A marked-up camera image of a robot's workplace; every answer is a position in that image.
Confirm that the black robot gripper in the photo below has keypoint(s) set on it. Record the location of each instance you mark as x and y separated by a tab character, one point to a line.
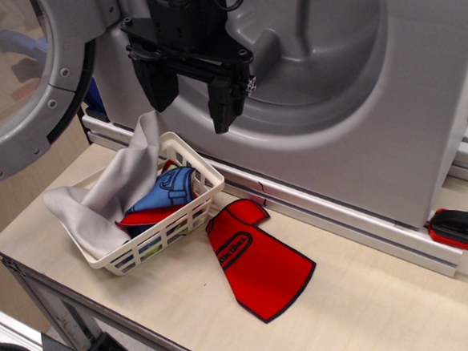
188	37

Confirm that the grey cloth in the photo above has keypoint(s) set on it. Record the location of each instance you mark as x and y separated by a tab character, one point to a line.
90	215

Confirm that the white plastic laundry basket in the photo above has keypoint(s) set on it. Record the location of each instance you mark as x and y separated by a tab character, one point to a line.
206	183

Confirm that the grey toy washing machine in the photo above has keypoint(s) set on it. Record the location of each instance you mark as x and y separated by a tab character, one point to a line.
362	102

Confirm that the blue jeans cloth piece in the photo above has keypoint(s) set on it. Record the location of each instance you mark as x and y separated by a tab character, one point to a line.
172	188

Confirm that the red cloth in basket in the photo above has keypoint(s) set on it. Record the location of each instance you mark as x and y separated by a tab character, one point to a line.
147	217

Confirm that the grey round washer door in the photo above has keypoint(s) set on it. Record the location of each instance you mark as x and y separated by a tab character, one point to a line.
47	51

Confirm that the red shirt cloth cutout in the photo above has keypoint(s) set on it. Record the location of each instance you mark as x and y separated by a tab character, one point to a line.
265	274

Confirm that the red and black clamp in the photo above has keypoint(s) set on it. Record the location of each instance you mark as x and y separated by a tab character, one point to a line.
449	227

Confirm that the aluminium table frame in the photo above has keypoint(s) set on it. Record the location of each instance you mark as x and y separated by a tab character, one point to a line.
77	318

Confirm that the aluminium rail under washer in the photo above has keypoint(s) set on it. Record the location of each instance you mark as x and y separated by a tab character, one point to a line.
342	224

